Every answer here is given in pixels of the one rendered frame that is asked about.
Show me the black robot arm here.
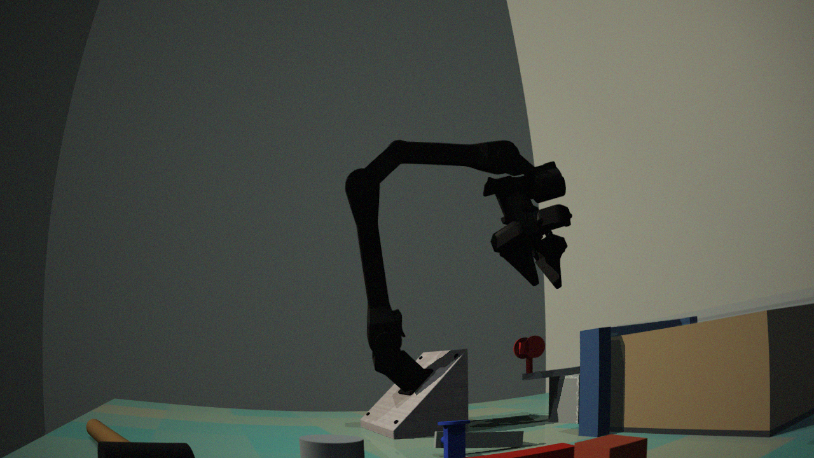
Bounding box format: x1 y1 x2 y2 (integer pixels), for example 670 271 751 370
345 140 572 396

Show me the black-headed mallet with wooden handle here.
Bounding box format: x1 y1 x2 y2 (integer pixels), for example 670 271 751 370
86 419 195 458

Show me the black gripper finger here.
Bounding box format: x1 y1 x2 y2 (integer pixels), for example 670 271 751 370
499 237 539 286
535 246 565 289

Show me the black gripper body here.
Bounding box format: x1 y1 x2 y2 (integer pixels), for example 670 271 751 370
490 199 567 261

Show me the dark grey cylinder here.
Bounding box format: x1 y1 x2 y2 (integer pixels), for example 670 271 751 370
299 434 364 458

